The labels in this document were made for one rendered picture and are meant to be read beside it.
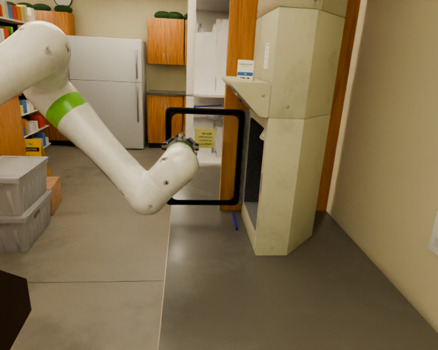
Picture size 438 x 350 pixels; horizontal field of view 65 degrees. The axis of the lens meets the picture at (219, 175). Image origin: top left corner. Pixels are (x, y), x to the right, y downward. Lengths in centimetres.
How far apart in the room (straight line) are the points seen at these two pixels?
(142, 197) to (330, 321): 59
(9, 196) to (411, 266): 268
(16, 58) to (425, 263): 116
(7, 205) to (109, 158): 217
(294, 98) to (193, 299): 64
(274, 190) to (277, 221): 11
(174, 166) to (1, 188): 226
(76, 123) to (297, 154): 65
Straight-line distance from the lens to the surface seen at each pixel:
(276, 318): 97
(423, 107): 115
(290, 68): 104
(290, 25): 104
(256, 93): 102
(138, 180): 96
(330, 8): 114
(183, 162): 91
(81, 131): 101
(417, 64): 121
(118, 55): 597
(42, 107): 107
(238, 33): 138
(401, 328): 106
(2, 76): 89
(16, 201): 306
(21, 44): 93
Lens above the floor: 157
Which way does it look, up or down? 19 degrees down
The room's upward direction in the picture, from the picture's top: 3 degrees clockwise
